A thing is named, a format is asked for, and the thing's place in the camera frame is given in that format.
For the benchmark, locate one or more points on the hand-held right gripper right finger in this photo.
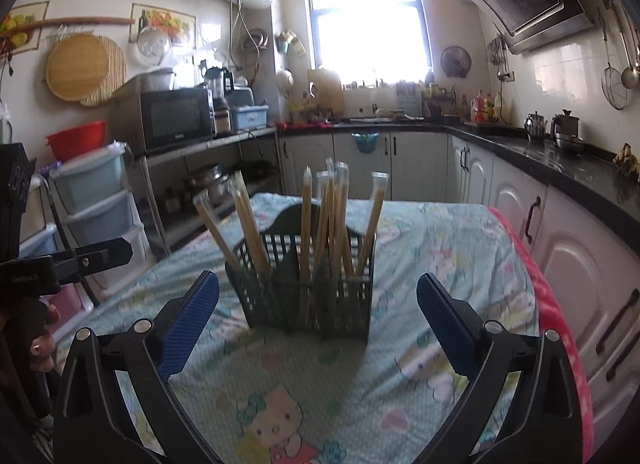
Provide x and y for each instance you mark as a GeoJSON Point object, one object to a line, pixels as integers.
{"type": "Point", "coordinates": [445, 324]}

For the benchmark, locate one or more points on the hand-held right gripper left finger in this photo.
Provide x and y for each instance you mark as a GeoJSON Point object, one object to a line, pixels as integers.
{"type": "Point", "coordinates": [192, 324]}

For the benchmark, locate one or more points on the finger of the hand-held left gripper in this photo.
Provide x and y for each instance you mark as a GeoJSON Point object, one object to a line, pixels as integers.
{"type": "Point", "coordinates": [95, 259]}

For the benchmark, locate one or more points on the black plastic chopstick basket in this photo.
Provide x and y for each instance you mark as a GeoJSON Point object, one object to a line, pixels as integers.
{"type": "Point", "coordinates": [345, 304]}

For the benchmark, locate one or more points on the pile of bamboo chopsticks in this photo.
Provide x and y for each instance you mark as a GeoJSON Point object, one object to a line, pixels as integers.
{"type": "Point", "coordinates": [305, 224]}

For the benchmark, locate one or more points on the person's left forearm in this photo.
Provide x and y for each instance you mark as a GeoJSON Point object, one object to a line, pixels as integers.
{"type": "Point", "coordinates": [20, 384]}

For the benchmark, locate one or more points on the hanging steel utensils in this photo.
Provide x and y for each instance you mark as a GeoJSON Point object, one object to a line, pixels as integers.
{"type": "Point", "coordinates": [499, 59]}

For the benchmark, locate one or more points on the person's left hand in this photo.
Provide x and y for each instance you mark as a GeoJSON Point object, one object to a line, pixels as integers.
{"type": "Point", "coordinates": [45, 349]}

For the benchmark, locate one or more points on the pastel plastic drawer tower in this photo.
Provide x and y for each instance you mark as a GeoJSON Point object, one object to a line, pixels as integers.
{"type": "Point", "coordinates": [100, 214]}

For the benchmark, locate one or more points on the pink plastic drawer tower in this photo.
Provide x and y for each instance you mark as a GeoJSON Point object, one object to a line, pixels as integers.
{"type": "Point", "coordinates": [65, 299]}

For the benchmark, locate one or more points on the cartoon cat printed tablecloth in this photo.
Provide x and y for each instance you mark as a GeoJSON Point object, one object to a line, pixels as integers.
{"type": "Point", "coordinates": [425, 244]}

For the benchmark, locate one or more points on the red plastic basin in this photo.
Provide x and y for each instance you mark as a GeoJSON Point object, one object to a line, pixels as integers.
{"type": "Point", "coordinates": [75, 141]}

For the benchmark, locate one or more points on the pink blanket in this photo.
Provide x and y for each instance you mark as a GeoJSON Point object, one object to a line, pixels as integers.
{"type": "Point", "coordinates": [555, 314]}

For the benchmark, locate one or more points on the stack of steel pots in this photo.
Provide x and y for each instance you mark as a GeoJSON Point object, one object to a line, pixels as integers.
{"type": "Point", "coordinates": [207, 184]}

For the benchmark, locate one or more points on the black microwave oven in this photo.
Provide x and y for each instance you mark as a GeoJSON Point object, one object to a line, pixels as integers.
{"type": "Point", "coordinates": [170, 119]}

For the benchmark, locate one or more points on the white kitchen base cabinets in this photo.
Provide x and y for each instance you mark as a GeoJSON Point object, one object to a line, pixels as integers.
{"type": "Point", "coordinates": [415, 164]}

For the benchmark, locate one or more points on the round bamboo tray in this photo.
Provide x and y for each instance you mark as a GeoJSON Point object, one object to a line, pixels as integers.
{"type": "Point", "coordinates": [75, 69]}

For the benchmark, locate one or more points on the black frying pan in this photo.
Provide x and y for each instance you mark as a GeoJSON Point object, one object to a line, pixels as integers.
{"type": "Point", "coordinates": [260, 170]}

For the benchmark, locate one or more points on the metal shelf rack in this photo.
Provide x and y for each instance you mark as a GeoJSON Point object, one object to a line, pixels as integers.
{"type": "Point", "coordinates": [225, 139]}

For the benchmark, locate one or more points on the round bamboo mat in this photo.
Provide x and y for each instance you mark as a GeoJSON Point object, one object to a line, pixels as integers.
{"type": "Point", "coordinates": [117, 79]}

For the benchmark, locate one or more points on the grey metal container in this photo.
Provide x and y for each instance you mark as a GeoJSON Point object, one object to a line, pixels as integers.
{"type": "Point", "coordinates": [152, 81]}

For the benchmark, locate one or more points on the blue hanging bin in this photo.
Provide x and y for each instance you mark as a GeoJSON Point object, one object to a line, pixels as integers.
{"type": "Point", "coordinates": [365, 143]}

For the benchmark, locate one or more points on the black kitchen countertop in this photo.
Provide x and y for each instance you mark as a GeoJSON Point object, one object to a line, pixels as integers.
{"type": "Point", "coordinates": [575, 166]}

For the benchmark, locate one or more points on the black blender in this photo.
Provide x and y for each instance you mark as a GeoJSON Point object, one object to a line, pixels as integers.
{"type": "Point", "coordinates": [217, 94]}

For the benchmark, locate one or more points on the blue plastic box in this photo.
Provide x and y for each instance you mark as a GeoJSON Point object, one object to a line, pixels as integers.
{"type": "Point", "coordinates": [250, 119]}

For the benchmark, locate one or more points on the long wooden rolling pin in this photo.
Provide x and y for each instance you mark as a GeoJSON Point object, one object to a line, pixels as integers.
{"type": "Point", "coordinates": [75, 21]}

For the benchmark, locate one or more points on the steel kettle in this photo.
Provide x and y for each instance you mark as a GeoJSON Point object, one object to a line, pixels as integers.
{"type": "Point", "coordinates": [535, 128]}

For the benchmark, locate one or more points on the row of condiment bottles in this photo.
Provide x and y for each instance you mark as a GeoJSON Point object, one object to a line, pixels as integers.
{"type": "Point", "coordinates": [482, 109]}

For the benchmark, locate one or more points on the small steel bowl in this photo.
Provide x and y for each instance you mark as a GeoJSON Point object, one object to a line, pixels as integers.
{"type": "Point", "coordinates": [571, 144]}

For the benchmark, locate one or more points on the black spice rack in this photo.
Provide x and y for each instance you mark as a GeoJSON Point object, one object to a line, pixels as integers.
{"type": "Point", "coordinates": [440, 103]}

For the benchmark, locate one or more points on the pale green knife block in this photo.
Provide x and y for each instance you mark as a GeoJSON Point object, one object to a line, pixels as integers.
{"type": "Point", "coordinates": [410, 101]}

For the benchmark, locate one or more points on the dark teapot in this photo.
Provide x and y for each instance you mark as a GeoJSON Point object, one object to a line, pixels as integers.
{"type": "Point", "coordinates": [565, 125]}

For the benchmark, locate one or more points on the ginger roots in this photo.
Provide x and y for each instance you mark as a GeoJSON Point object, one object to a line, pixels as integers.
{"type": "Point", "coordinates": [627, 159]}

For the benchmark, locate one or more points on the wooden cutting board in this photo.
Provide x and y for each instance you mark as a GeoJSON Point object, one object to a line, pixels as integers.
{"type": "Point", "coordinates": [327, 94]}

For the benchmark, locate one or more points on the steel ladle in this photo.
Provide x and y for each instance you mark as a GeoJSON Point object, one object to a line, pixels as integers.
{"type": "Point", "coordinates": [631, 78]}

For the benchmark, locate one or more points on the kitchen window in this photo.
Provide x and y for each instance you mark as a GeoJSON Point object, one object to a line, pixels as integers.
{"type": "Point", "coordinates": [365, 19]}

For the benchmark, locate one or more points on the fruit wall poster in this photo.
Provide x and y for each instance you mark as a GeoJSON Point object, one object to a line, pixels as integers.
{"type": "Point", "coordinates": [175, 19]}
{"type": "Point", "coordinates": [20, 24]}

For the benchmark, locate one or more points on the small wall fan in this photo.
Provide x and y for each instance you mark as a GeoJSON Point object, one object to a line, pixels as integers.
{"type": "Point", "coordinates": [455, 61]}

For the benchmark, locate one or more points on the green wall-mounted holder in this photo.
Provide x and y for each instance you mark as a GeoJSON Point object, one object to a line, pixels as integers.
{"type": "Point", "coordinates": [291, 44]}

